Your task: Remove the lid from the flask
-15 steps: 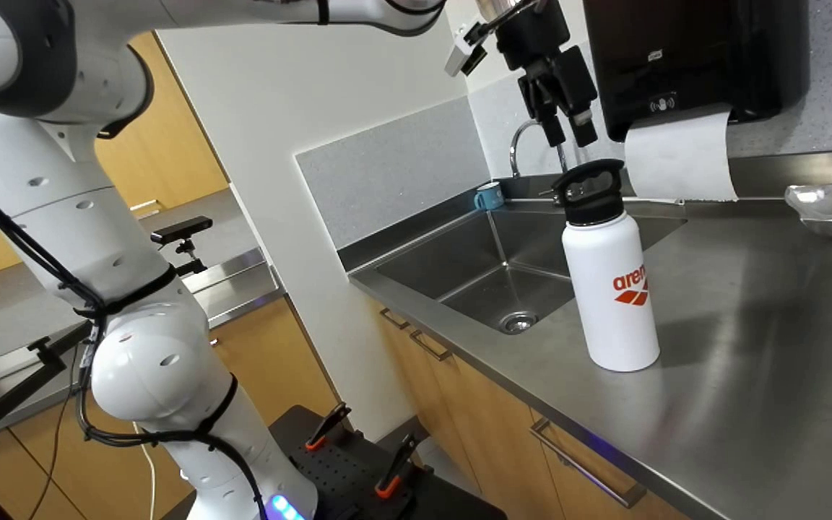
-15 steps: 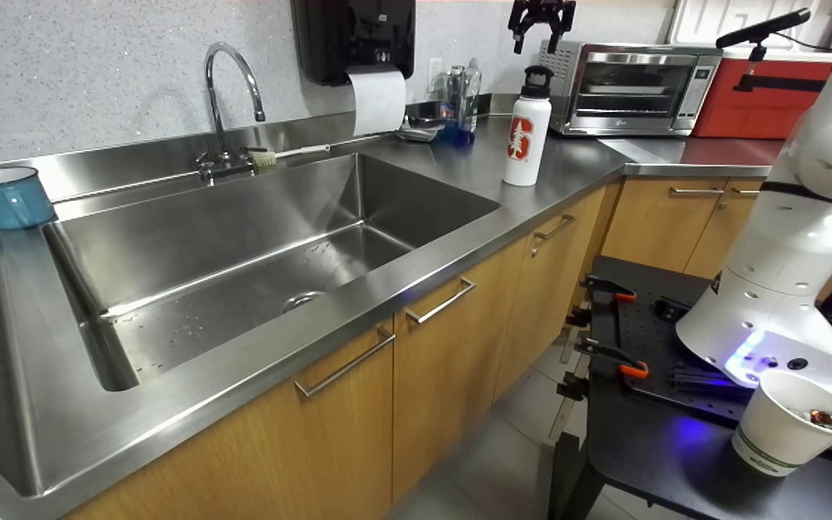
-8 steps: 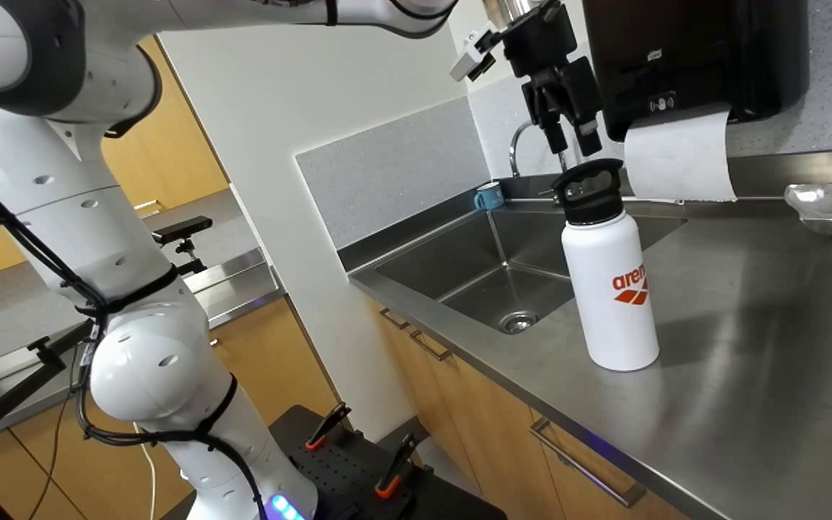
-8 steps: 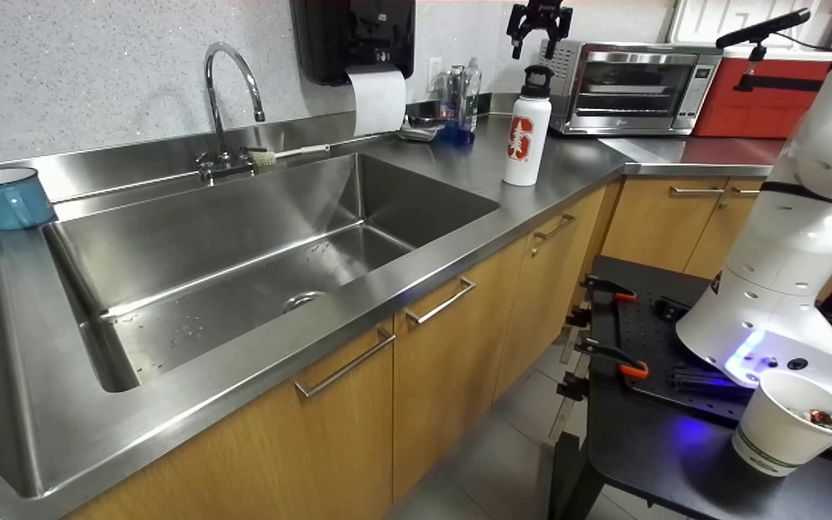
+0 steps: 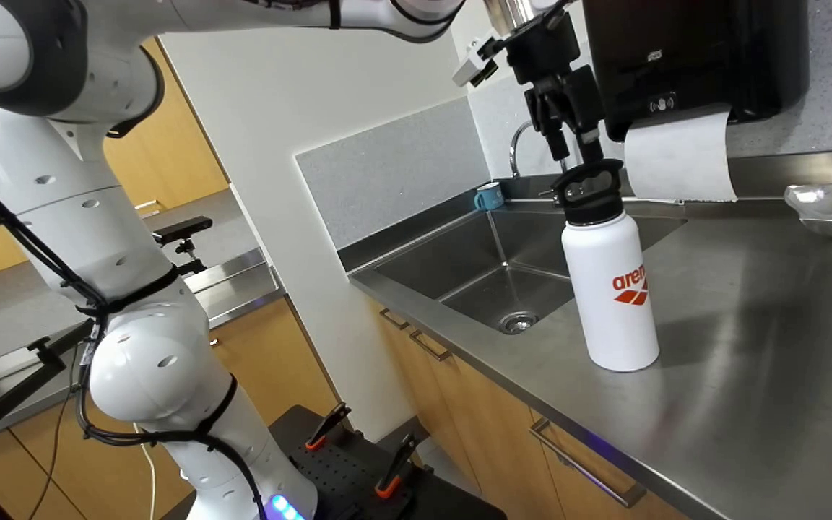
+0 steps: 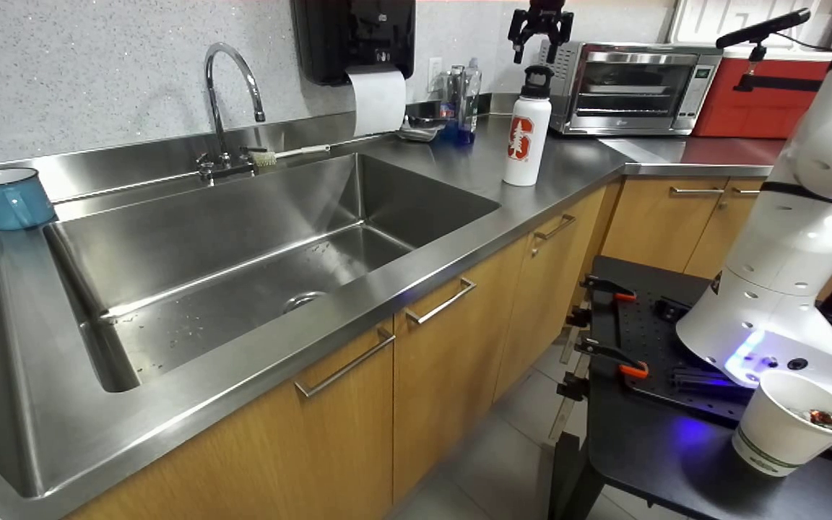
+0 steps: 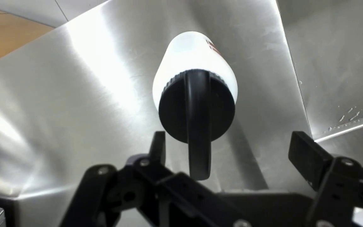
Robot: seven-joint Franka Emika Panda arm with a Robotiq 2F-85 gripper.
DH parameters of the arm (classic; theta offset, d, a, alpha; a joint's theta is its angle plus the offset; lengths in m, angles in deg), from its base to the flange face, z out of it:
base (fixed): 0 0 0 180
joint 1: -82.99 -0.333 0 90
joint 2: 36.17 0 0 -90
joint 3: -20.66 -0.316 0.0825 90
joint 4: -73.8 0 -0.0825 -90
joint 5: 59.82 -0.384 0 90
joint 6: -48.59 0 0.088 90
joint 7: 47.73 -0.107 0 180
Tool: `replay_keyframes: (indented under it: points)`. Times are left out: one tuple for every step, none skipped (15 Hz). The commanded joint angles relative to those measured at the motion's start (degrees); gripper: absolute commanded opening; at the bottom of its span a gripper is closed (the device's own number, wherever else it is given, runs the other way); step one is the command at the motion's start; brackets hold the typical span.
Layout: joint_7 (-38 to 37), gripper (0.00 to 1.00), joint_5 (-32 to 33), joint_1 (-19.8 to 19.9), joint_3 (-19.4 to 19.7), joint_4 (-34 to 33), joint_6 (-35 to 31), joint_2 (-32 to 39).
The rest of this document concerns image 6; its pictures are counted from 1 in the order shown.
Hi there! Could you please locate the chrome gooseneck faucet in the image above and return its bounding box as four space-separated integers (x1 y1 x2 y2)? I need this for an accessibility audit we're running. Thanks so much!
192 42 270 188

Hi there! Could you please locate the small dark bowl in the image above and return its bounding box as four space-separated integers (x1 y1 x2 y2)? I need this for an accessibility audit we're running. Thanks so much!
399 98 451 146

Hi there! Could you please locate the black flask lid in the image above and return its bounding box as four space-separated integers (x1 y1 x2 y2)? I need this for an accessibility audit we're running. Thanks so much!
520 60 558 101

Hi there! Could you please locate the white paper cup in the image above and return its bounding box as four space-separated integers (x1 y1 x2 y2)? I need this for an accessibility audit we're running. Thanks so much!
728 367 832 482

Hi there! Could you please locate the stainless steel sink basin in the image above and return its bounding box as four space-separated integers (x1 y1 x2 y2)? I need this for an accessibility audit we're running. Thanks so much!
41 147 504 397

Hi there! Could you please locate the silver toaster oven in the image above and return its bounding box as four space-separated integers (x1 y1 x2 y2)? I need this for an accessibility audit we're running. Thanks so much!
548 42 725 143

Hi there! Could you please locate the orange black bar clamp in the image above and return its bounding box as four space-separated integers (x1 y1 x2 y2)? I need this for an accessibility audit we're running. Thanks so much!
572 329 652 385
581 274 643 310

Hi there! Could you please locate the blue soap bottle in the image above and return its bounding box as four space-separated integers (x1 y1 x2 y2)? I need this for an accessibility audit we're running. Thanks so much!
438 60 484 150

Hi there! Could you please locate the white wall outlet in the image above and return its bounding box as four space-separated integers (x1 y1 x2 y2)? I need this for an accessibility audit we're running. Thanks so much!
423 55 447 98

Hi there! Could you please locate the white paper towel sheet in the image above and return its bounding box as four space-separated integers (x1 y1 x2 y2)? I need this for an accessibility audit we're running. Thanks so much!
343 66 409 140

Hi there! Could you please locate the black work table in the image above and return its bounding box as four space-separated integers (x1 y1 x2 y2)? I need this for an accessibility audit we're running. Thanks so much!
546 253 832 520

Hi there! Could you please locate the blue sponge holder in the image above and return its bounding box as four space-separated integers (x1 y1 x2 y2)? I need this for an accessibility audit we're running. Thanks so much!
0 162 58 235

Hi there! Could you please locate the black camera on mount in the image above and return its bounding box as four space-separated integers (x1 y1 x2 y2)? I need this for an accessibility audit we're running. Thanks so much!
712 6 815 66

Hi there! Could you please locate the black paper towel dispenser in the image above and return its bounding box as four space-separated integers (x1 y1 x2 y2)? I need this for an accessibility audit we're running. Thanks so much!
289 0 418 88

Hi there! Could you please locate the red box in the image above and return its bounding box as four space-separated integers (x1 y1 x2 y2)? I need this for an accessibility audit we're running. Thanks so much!
691 55 832 146

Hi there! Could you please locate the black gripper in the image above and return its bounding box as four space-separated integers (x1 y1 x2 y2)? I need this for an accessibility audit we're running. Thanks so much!
504 0 577 53

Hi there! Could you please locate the white flask orange print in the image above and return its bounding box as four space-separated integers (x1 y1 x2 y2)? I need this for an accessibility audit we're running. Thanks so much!
500 89 553 190

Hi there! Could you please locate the large wooden cabinet door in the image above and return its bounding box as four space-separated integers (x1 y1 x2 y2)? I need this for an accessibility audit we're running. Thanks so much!
65 316 402 520

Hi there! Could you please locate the metal cabinet handle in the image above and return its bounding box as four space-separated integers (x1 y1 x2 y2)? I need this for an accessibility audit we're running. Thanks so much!
402 274 480 329
292 325 402 403
526 211 581 261
665 183 730 203

